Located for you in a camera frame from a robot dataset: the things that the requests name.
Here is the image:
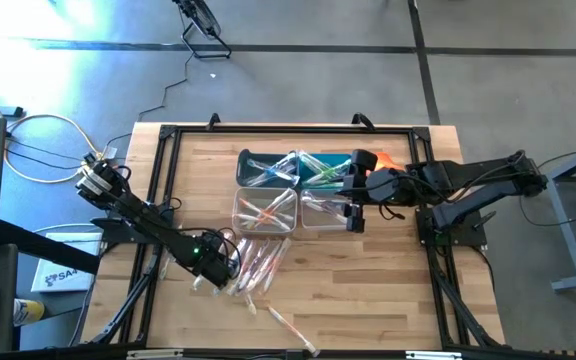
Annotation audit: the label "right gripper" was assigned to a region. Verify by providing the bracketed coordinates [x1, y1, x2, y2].
[336, 148, 380, 235]

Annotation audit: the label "teal plastic bin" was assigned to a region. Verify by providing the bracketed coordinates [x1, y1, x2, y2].
[297, 152, 357, 191]

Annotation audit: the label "orange cloth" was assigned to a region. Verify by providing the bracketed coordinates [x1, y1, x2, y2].
[375, 151, 405, 174]

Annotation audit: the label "beige plastic bin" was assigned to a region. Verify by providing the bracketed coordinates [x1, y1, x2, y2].
[231, 187, 299, 236]

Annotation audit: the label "clear plastic bin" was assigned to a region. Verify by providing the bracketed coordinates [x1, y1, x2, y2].
[300, 188, 363, 231]

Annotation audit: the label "white metal plate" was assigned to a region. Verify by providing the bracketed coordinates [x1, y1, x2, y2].
[126, 349, 184, 360]
[405, 349, 462, 360]

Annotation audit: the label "slate grey plastic bin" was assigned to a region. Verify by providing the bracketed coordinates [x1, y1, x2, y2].
[236, 148, 300, 189]

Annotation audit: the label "white printed box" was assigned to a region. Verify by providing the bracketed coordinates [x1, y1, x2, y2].
[30, 231, 104, 294]

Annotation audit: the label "yellow can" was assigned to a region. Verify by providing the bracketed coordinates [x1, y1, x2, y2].
[12, 298, 47, 327]

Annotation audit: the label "grey metal stand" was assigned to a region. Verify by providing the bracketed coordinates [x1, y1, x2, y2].
[517, 139, 576, 294]

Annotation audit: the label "black floor fan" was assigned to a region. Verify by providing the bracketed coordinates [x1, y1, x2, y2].
[171, 0, 233, 60]

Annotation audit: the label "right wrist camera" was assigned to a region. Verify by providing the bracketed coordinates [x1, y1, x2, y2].
[365, 168, 405, 205]

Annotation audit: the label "black floor cable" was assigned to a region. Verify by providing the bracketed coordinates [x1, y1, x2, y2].
[105, 52, 193, 151]

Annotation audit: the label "yellow cable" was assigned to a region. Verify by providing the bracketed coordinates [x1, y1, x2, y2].
[0, 82, 107, 184]

